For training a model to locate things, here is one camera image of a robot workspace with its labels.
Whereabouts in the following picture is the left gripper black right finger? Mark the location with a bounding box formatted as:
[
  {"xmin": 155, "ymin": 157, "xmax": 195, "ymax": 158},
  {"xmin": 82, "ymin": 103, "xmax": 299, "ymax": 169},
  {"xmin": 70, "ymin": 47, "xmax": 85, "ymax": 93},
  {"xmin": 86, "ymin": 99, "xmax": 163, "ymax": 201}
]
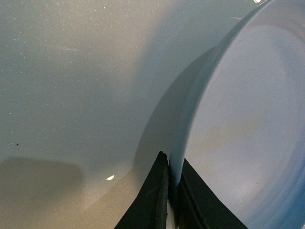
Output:
[{"xmin": 178, "ymin": 160, "xmax": 247, "ymax": 229}]

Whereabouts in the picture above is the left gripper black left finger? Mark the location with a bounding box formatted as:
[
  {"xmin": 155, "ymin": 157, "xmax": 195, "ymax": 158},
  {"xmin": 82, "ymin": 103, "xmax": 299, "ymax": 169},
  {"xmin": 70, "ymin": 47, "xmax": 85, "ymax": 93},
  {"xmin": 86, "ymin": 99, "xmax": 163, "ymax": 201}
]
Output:
[{"xmin": 115, "ymin": 151, "xmax": 169, "ymax": 229}]

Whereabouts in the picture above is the grey round plate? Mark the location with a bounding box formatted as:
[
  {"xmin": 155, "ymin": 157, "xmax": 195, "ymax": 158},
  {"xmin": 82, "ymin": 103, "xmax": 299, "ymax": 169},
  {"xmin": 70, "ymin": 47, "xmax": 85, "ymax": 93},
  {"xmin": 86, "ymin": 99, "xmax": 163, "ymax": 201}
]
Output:
[{"xmin": 169, "ymin": 0, "xmax": 305, "ymax": 229}]

